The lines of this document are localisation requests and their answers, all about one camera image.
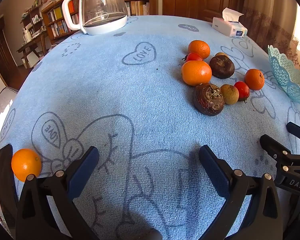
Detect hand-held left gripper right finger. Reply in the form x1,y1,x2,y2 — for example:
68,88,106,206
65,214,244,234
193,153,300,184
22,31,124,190
199,145,283,240

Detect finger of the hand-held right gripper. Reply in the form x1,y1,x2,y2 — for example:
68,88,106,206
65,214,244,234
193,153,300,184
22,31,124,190
260,134,300,167
287,122,300,142

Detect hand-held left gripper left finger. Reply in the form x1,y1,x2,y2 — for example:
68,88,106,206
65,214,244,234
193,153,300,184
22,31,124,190
15,145,100,240

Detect light blue lattice plastic basket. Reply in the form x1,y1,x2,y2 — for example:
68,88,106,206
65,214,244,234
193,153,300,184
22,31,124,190
268,45,300,106

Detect orange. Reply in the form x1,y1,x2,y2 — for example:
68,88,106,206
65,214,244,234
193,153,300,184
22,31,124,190
188,40,211,59
11,148,42,182
245,68,265,91
181,60,212,86

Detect red tomato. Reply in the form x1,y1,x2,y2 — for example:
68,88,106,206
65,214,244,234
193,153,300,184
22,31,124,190
182,52,203,62
234,81,250,103

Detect dark purple passion fruit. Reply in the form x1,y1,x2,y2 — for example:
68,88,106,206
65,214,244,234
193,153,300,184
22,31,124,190
209,55,235,79

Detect blue printed towel tablecloth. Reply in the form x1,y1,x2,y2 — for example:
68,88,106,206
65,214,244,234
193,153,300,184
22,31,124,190
0,15,300,240

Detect beige patterned curtain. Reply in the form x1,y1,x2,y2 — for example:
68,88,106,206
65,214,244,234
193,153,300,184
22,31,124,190
240,0,300,80

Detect white tissue pack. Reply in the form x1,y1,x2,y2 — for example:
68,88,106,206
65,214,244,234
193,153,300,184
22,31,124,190
212,8,248,38

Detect wooden bench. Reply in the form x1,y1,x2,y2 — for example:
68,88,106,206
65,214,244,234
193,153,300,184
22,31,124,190
16,31,49,68

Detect dark wooden door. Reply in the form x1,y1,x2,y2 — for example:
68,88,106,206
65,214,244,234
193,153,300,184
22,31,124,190
0,27,18,83

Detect rows of shelved books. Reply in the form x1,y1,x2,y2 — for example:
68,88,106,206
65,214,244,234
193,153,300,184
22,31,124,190
47,0,150,37

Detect small open wooden rack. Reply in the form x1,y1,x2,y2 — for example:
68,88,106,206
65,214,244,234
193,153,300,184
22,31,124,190
21,5,47,43

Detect glass kettle with white handle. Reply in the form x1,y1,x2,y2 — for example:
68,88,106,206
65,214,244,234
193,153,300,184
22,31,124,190
62,0,128,36

